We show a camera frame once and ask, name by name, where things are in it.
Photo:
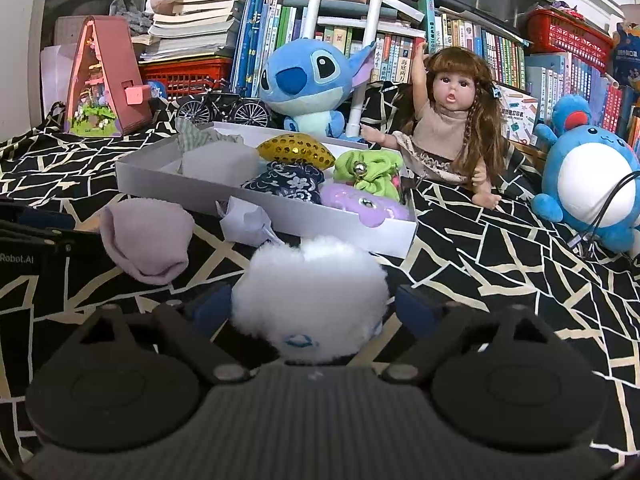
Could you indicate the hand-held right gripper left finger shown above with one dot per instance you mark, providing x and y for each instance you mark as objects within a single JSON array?
[{"x": 207, "y": 312}]

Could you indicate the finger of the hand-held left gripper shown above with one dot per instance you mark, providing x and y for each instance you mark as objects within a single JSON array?
[{"x": 45, "y": 219}]

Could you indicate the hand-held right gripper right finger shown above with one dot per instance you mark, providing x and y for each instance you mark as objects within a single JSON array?
[{"x": 415, "y": 310}]

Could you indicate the lilac fluffy cloth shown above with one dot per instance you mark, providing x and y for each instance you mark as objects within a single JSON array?
[{"x": 145, "y": 240}]

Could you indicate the white cardboard box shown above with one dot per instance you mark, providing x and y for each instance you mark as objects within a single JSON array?
[{"x": 350, "y": 237}]

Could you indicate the white fluffy plush toy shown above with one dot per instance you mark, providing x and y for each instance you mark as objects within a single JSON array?
[{"x": 310, "y": 290}]

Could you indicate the green scrunchie with bell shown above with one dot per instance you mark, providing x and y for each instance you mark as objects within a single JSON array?
[{"x": 350, "y": 167}]

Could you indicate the green checked cloth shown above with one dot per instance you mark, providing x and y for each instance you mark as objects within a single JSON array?
[{"x": 192, "y": 135}]

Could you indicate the yellow sequin toy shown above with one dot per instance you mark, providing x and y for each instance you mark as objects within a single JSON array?
[{"x": 295, "y": 150}]

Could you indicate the black patterned blanket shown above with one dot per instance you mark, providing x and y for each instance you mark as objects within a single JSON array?
[{"x": 500, "y": 270}]

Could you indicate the crumpled white fabric piece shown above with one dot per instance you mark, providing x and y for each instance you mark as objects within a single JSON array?
[{"x": 245, "y": 220}]

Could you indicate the purple plush toy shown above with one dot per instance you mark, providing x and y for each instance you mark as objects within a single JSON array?
[{"x": 345, "y": 200}]

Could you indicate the navy floral pouch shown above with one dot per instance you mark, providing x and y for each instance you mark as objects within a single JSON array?
[{"x": 285, "y": 182}]

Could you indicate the small blue round toy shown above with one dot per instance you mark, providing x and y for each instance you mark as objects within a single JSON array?
[{"x": 157, "y": 90}]

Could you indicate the pink triangular miniature house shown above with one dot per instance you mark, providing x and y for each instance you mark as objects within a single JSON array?
[{"x": 115, "y": 55}]

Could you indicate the grey box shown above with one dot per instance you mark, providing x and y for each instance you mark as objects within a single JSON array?
[{"x": 67, "y": 30}]

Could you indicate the red plastic basket under books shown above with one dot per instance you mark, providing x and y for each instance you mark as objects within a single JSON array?
[{"x": 190, "y": 75}]

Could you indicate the black model bicycle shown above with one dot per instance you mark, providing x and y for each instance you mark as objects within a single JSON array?
[{"x": 245, "y": 110}]

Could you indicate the blue round plush toy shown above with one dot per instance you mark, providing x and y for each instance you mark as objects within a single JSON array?
[{"x": 585, "y": 175}]

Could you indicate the long-haired doll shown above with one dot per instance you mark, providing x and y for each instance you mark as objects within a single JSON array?
[{"x": 450, "y": 90}]

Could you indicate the grey knitted cloth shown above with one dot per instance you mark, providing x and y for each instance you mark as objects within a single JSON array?
[{"x": 130, "y": 12}]

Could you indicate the white printed carton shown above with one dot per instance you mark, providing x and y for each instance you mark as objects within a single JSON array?
[{"x": 517, "y": 110}]

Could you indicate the stack of lying books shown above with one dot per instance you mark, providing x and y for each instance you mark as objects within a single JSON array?
[{"x": 195, "y": 30}]

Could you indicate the blue alien plush toy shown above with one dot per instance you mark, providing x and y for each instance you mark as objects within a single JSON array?
[{"x": 305, "y": 80}]

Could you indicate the row of standing books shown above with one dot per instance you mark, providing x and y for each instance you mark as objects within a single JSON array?
[{"x": 255, "y": 35}]

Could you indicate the black rod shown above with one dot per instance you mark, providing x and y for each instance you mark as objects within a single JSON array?
[{"x": 450, "y": 2}]

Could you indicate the red plastic basket on books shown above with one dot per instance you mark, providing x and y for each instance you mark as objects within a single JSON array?
[{"x": 570, "y": 37}]

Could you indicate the blue printed carton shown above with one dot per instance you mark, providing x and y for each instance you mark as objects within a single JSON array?
[{"x": 627, "y": 55}]

